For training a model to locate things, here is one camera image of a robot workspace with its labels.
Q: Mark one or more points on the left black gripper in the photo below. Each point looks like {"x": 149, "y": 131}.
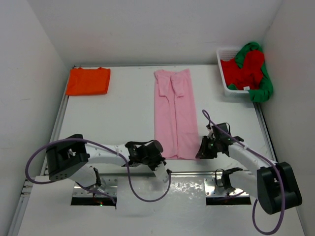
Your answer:
{"x": 160, "y": 159}

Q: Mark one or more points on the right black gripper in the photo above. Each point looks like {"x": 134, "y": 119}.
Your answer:
{"x": 203, "y": 153}

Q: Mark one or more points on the pink t shirt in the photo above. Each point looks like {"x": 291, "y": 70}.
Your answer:
{"x": 175, "y": 121}

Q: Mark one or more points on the red t shirt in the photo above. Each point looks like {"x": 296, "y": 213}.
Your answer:
{"x": 245, "y": 77}

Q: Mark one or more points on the orange t shirt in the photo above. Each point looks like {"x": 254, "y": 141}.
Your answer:
{"x": 84, "y": 82}

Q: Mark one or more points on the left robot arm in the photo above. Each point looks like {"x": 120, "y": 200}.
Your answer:
{"x": 74, "y": 159}

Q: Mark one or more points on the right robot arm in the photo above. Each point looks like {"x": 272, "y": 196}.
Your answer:
{"x": 273, "y": 184}

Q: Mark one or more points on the green t shirt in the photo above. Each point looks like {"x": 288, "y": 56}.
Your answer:
{"x": 265, "y": 90}

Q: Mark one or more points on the white plastic bin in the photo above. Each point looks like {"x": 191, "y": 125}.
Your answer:
{"x": 227, "y": 53}

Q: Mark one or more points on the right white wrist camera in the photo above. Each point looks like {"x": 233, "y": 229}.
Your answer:
{"x": 218, "y": 133}

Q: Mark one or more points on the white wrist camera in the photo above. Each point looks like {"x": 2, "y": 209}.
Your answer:
{"x": 218, "y": 133}
{"x": 161, "y": 172}

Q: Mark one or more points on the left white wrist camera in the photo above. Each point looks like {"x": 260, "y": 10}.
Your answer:
{"x": 161, "y": 172}

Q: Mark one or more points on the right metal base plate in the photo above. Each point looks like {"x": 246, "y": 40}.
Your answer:
{"x": 213, "y": 191}

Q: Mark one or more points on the metal base plate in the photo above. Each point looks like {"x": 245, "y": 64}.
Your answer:
{"x": 213, "y": 191}
{"x": 109, "y": 186}

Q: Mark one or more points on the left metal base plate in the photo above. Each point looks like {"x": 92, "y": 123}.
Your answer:
{"x": 109, "y": 186}

